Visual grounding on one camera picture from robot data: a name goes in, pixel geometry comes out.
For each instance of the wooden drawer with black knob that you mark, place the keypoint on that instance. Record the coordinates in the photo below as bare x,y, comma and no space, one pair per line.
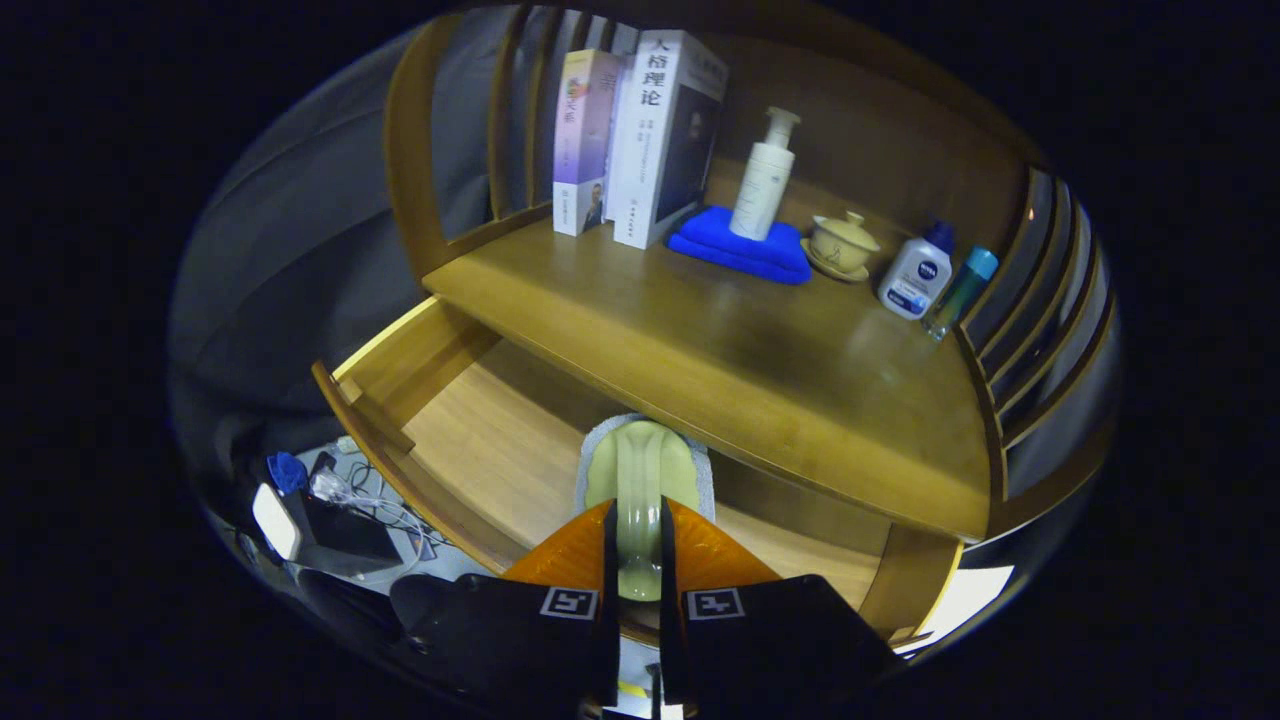
490,440

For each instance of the white lotion bottle blue cap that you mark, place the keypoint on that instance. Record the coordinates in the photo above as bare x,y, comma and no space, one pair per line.
915,275

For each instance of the white device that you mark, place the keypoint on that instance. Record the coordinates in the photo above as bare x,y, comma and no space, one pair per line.
275,520

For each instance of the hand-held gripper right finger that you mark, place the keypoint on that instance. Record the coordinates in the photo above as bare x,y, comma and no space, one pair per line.
780,640

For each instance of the black box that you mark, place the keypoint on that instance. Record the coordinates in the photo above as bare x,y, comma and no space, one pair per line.
345,535

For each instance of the thin white book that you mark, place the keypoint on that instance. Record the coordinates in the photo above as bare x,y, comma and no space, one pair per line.
615,140

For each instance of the wooden cabinet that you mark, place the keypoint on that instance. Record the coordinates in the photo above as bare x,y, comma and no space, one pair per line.
410,150

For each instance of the teal bottle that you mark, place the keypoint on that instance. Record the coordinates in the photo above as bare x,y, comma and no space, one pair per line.
960,295

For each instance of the wooden countertop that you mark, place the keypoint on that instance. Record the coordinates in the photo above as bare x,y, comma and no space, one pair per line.
720,370

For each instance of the beige lidded teacup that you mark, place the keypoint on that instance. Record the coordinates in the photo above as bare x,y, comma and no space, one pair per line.
840,245

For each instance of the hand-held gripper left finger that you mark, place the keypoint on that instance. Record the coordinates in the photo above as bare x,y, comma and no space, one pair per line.
500,630

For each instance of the green brush with grey base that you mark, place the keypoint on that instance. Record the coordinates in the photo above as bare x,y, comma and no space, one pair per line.
640,470

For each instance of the blue folded cloth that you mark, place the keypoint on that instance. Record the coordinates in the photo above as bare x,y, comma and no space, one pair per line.
745,255

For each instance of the pink purple book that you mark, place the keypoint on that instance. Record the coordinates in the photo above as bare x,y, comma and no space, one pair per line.
580,140

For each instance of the white pump bottle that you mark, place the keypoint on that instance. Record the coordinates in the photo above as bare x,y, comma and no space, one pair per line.
762,190

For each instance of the small blue object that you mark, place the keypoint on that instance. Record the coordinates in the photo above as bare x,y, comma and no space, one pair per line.
287,472

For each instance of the thick white book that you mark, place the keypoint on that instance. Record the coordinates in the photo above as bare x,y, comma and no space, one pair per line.
645,140

